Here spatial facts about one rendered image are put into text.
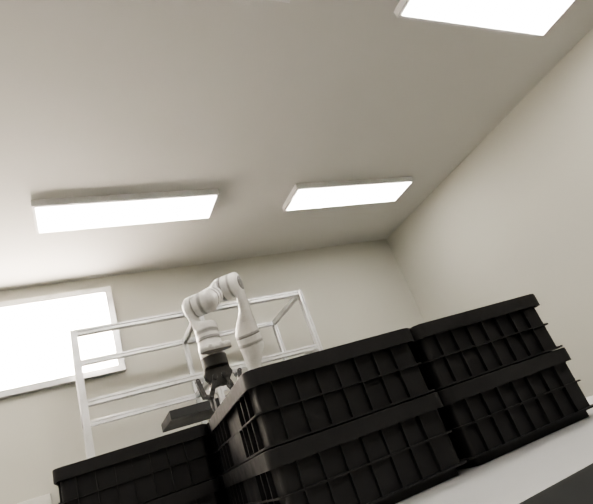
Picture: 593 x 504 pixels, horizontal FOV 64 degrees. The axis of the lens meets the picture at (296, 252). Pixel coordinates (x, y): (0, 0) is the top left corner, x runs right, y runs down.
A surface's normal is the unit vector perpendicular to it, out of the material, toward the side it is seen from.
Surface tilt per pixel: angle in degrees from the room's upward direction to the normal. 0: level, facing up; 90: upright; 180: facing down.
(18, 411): 90
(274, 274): 90
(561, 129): 90
